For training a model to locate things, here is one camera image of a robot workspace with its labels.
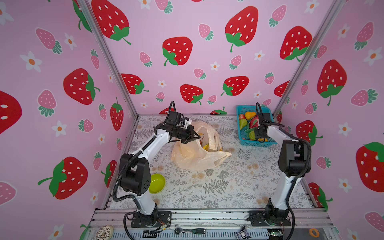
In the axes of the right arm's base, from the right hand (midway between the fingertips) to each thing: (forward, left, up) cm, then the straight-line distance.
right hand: (263, 133), depth 100 cm
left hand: (-18, +41, +14) cm, 46 cm away
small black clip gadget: (-59, +17, -5) cm, 61 cm away
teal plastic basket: (-2, +12, -5) cm, 13 cm away
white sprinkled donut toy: (-66, +81, -4) cm, 104 cm away
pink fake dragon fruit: (+7, +5, +3) cm, 9 cm away
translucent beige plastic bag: (-25, +39, +8) cm, 47 cm away
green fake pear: (+11, +12, -2) cm, 16 cm away
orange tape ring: (-53, -19, -8) cm, 57 cm away
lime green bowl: (-40, +63, -4) cm, 75 cm away
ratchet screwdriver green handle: (-60, +39, -6) cm, 72 cm away
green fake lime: (-2, +7, -2) cm, 7 cm away
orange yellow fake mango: (+17, +8, 0) cm, 19 cm away
